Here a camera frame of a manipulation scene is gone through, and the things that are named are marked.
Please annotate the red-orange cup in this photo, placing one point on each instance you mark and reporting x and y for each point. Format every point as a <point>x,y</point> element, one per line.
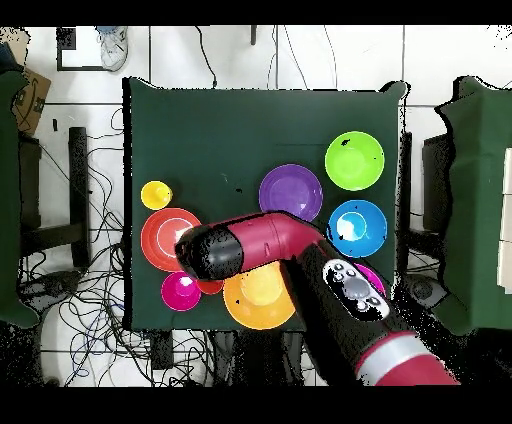
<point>210,286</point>

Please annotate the small crimson bowl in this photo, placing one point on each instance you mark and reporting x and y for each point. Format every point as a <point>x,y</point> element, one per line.
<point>178,294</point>

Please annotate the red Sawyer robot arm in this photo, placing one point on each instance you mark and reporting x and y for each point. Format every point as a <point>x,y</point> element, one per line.
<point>260,240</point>

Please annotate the purple bowl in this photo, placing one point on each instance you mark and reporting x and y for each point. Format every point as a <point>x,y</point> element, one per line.
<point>290,192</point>

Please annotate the dark green tablecloth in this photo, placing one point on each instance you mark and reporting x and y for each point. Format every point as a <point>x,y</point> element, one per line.
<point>224,140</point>

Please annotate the large yellow-orange bowl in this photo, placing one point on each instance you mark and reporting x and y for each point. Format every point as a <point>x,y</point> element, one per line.
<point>256,308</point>

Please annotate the yellow cup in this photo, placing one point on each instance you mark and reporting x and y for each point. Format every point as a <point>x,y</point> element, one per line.
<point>156,194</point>

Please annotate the shallow red-orange bowl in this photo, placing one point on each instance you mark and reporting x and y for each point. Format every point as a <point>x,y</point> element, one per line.
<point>154,240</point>

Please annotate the blue bowl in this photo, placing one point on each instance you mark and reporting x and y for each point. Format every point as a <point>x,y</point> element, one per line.
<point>360,236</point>

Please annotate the green bowl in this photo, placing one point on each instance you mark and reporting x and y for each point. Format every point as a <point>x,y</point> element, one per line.
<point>354,160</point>

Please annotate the large pink bowl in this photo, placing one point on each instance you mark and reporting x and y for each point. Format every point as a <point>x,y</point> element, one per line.
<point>376,280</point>

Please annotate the black power strip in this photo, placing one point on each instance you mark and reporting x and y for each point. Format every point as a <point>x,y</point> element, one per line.
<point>162,352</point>

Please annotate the black chair base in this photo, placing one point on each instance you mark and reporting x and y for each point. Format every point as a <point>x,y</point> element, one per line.
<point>422,290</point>
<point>56,284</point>

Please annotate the green cloth neighbouring table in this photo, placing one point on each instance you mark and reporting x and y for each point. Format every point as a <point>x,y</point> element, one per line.
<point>472,200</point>
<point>8,200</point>

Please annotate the person's foot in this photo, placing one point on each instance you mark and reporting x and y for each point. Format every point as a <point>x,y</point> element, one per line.
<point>114,48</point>

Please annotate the cardboard box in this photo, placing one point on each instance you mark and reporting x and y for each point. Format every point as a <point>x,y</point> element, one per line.
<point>32,96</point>

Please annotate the black table frame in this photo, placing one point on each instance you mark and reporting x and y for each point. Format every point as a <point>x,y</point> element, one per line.
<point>78,180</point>

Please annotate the black square floor frame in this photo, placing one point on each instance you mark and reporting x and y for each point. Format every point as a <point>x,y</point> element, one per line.
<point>111,66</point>

